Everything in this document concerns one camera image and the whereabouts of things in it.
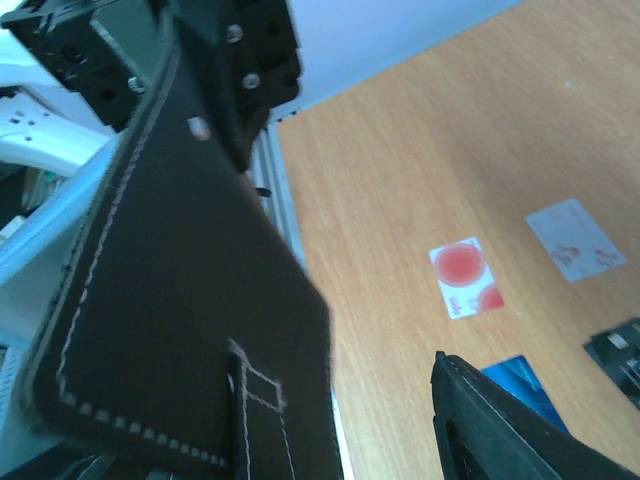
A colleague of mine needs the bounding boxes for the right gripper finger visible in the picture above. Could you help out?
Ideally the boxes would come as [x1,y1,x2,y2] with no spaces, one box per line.
[431,351,639,480]

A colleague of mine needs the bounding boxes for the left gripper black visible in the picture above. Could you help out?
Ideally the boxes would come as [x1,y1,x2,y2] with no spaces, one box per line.
[1,1,301,173]

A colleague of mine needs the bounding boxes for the blue credit card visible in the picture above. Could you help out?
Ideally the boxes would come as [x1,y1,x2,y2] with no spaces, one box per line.
[482,355,569,433]

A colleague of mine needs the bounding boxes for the red white credit card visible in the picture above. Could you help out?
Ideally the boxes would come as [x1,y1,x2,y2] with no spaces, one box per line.
[429,237,505,320]

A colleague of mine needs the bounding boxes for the black VIP credit card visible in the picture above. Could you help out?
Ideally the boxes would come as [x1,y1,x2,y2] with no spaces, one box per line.
[584,317,639,408]

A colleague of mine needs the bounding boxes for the white floral credit card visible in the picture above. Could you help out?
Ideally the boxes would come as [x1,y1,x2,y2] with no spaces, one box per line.
[525,199,627,283]

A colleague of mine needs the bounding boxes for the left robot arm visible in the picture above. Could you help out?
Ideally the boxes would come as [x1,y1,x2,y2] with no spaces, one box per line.
[1,1,301,176]

